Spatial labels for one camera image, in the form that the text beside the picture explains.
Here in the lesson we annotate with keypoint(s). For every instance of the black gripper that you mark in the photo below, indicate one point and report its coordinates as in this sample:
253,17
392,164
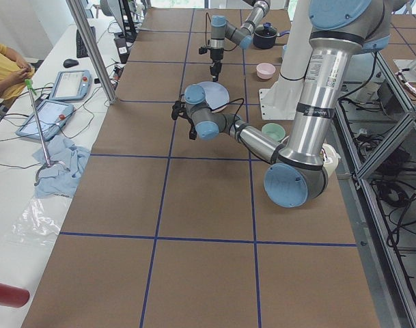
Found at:
182,111
215,55

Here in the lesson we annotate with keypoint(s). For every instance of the pink plate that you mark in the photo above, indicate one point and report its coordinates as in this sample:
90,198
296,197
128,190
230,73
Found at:
219,109

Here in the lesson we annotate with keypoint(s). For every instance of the blue plate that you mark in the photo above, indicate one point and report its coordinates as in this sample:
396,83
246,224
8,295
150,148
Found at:
216,94

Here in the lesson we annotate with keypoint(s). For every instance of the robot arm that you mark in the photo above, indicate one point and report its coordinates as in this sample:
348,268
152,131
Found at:
296,173
221,29

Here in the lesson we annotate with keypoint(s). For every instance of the dark blue pot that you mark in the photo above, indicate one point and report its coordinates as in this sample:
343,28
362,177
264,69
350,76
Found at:
268,43

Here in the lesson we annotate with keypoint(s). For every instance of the pink bowl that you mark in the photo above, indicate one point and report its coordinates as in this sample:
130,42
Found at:
265,71

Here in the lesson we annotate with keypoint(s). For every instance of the glass pot lid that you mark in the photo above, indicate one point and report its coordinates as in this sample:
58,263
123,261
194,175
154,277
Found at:
266,30

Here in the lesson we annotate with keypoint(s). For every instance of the light blue cup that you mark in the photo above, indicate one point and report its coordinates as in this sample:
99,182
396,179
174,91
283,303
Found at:
284,51

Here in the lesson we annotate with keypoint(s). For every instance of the green bowl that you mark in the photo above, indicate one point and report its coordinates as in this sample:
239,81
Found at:
274,131

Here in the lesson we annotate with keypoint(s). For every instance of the far teach pendant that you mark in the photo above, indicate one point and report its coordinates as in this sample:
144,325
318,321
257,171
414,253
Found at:
71,85

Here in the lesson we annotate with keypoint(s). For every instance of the teach pendant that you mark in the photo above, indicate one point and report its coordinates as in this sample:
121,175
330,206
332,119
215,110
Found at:
52,115
71,85

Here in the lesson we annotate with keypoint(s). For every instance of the black keyboard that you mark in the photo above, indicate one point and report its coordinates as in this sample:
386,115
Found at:
81,50

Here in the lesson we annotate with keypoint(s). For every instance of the black computer mouse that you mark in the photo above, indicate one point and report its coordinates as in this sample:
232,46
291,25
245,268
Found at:
68,63

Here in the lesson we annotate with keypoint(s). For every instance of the blue cloth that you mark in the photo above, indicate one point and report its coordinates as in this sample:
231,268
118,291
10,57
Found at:
63,177

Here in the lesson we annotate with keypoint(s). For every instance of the near teach pendant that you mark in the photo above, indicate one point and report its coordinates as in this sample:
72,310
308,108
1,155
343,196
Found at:
52,115

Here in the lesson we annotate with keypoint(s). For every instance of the metal grabber stick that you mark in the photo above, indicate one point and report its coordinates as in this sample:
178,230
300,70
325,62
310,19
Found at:
48,162

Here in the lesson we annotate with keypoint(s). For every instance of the cream toaster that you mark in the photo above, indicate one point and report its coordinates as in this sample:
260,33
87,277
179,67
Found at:
330,158

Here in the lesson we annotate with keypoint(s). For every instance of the person in yellow shirt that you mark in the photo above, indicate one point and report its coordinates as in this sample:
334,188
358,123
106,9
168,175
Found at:
14,69

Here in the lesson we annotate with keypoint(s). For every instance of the clear plastic bag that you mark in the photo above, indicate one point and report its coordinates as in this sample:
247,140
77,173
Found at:
40,222

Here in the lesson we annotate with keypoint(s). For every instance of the red bottle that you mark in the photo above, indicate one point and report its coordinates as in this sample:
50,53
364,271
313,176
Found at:
13,297

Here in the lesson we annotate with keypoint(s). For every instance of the aluminium frame post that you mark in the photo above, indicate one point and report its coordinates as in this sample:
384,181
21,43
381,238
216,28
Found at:
78,13

